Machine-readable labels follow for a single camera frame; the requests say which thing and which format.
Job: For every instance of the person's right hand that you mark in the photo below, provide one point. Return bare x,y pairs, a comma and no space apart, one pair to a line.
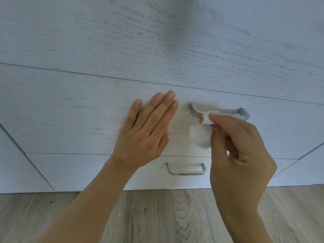
240,169

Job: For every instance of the person's left hand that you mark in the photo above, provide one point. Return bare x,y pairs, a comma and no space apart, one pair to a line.
141,141

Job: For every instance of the white wipe pad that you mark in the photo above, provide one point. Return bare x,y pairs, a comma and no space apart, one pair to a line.
200,136

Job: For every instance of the white cabinet door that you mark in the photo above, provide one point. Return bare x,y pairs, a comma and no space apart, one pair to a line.
303,169
15,169

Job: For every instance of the white wooden cabinet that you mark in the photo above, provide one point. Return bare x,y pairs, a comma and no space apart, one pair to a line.
63,35

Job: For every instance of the person's left forearm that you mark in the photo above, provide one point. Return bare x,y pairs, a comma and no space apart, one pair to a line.
88,204

